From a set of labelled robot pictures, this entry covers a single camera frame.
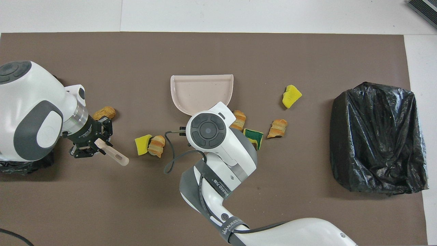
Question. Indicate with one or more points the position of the brown bread roll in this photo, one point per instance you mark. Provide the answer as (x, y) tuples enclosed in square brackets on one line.
[(106, 111)]

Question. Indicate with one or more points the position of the dark grey ribbed device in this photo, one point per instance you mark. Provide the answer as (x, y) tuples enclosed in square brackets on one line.
[(426, 8)]

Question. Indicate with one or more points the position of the beige hand brush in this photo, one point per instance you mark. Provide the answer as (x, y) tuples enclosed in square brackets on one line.
[(116, 156)]

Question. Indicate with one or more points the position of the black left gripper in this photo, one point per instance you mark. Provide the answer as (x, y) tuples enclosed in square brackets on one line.
[(85, 131)]

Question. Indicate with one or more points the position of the black bag lined pink bin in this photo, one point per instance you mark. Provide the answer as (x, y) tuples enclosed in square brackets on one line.
[(20, 167)]

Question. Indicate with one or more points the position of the beige plastic dustpan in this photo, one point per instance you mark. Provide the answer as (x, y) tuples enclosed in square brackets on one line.
[(201, 92)]

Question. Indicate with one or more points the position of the green and yellow sponge piece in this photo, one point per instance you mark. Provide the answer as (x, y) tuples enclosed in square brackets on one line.
[(256, 136)]

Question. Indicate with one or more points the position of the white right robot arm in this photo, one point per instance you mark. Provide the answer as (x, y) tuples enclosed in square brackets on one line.
[(222, 160)]

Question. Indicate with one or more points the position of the striped croissant piece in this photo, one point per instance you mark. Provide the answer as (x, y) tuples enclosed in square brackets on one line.
[(239, 119), (277, 128), (157, 146)]

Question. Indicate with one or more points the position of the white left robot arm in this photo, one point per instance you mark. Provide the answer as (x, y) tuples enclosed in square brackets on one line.
[(30, 102)]

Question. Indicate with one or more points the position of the brown table mat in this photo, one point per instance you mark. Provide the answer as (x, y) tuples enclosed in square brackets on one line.
[(218, 54)]

